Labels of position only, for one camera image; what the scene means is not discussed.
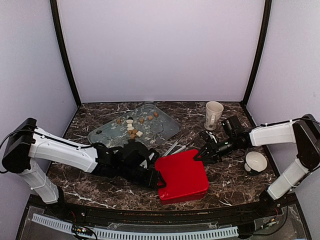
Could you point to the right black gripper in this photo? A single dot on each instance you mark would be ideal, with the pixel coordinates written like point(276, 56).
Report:
point(213, 151)

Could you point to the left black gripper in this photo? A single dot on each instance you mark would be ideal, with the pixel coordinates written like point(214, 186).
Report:
point(151, 181)

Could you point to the red tin lid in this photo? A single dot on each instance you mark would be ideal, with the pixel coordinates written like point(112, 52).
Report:
point(186, 179)

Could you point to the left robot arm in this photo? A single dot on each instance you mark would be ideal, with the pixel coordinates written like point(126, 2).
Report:
point(27, 143)

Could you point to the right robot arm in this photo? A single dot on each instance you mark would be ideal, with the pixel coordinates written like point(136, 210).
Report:
point(301, 135)

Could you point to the cream ceramic mug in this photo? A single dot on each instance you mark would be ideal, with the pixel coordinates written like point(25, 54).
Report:
point(213, 112)

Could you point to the white black bowl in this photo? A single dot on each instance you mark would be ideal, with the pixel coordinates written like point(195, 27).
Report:
point(255, 163)

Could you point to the glass floral serving tray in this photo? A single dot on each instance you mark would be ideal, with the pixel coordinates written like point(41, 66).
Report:
point(151, 133)

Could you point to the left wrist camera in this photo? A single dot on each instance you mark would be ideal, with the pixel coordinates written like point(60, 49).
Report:
point(151, 159)

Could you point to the black front rail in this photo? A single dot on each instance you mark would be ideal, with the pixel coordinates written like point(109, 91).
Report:
point(145, 207)

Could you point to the white cable duct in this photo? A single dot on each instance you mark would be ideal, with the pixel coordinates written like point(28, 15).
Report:
point(121, 231)

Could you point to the right black frame post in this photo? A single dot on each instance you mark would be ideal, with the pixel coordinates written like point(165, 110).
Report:
point(258, 52)

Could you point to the black frame post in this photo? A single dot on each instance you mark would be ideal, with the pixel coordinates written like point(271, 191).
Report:
point(63, 51)
point(258, 52)

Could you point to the left black frame post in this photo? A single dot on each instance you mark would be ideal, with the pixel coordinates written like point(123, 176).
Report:
point(63, 51)

